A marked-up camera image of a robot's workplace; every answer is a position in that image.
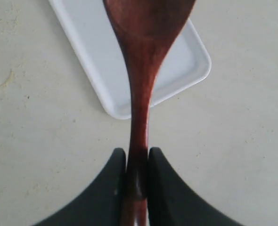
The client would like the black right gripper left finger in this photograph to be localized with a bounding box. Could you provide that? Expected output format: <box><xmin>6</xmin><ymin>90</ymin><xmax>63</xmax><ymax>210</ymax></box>
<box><xmin>36</xmin><ymin>148</ymin><xmax>126</xmax><ymax>226</ymax></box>

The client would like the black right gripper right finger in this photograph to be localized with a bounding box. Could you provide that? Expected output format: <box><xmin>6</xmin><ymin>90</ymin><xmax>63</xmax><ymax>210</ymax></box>
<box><xmin>147</xmin><ymin>147</ymin><xmax>239</xmax><ymax>226</ymax></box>

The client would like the dark red wooden spoon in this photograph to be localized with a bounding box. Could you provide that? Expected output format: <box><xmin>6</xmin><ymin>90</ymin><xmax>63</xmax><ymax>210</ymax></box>
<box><xmin>104</xmin><ymin>0</ymin><xmax>195</xmax><ymax>226</ymax></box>

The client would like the white rectangular plastic tray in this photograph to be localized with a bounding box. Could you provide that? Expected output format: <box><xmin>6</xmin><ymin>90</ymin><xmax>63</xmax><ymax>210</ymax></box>
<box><xmin>50</xmin><ymin>0</ymin><xmax>212</xmax><ymax>120</ymax></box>

